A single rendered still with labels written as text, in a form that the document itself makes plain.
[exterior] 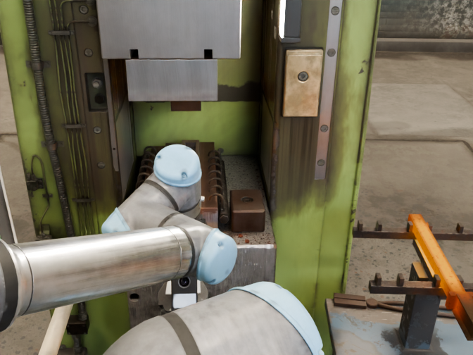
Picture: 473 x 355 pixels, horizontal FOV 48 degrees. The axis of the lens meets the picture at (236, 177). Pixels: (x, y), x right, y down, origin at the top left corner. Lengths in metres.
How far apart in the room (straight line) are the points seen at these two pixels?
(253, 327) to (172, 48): 0.77
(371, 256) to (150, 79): 2.02
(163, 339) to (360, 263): 2.43
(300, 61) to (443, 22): 6.36
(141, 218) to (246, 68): 0.96
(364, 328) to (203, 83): 0.73
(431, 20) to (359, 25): 6.22
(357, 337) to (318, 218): 0.36
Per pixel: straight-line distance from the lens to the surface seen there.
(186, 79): 1.20
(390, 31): 7.47
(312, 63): 1.35
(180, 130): 1.76
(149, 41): 1.19
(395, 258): 3.01
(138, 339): 0.54
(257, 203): 1.38
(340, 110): 1.43
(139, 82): 1.21
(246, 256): 1.34
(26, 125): 1.46
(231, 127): 1.76
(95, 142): 1.44
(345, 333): 1.41
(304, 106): 1.37
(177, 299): 0.95
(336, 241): 1.62
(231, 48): 1.19
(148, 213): 0.82
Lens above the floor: 1.66
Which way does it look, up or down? 27 degrees down
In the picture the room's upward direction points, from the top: 1 degrees clockwise
